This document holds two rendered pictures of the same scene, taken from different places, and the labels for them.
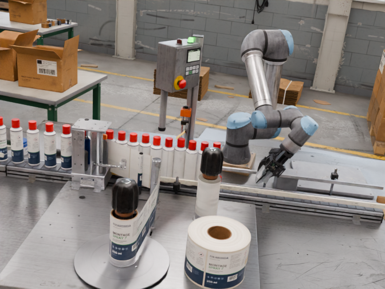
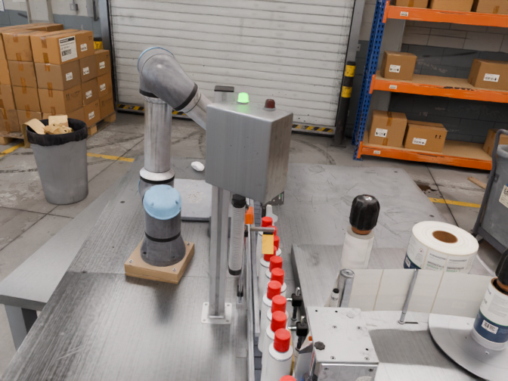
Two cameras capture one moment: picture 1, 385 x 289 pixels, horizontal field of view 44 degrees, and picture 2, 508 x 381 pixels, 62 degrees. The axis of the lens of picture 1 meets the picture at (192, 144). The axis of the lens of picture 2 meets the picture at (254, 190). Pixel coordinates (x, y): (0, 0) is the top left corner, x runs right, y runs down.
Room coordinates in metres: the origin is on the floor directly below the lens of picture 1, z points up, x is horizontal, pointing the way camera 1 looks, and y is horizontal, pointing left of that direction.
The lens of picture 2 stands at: (2.02, 0.98, 1.72)
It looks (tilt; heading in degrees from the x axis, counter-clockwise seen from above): 26 degrees down; 264
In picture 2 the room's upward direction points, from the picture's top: 4 degrees clockwise
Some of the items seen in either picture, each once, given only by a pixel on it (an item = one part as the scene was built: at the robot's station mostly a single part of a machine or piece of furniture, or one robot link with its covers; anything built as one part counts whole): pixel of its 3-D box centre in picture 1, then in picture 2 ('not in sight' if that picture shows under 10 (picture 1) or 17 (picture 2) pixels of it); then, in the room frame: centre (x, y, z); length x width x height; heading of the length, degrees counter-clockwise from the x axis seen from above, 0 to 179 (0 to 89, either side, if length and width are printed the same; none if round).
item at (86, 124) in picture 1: (91, 125); (339, 332); (1.78, 0.41, 1.14); 0.14 x 0.11 x 0.01; 87
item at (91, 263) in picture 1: (122, 260); (487, 339); (1.26, 0.19, 0.89); 0.31 x 0.31 x 0.01
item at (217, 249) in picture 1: (216, 251); (438, 255); (1.27, -0.11, 0.95); 0.20 x 0.20 x 0.14
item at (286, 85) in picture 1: (276, 89); not in sight; (6.25, -1.06, 0.11); 0.65 x 0.54 x 0.22; 73
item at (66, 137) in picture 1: (66, 147); not in sight; (1.88, 0.55, 0.98); 0.05 x 0.05 x 0.20
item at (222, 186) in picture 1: (258, 190); not in sight; (1.80, -0.30, 0.91); 1.07 x 0.01 x 0.02; 87
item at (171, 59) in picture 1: (179, 65); (248, 148); (1.94, 0.09, 1.38); 0.17 x 0.10 x 0.19; 142
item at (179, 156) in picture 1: (179, 160); (267, 278); (1.86, 0.05, 0.98); 0.05 x 0.05 x 0.20
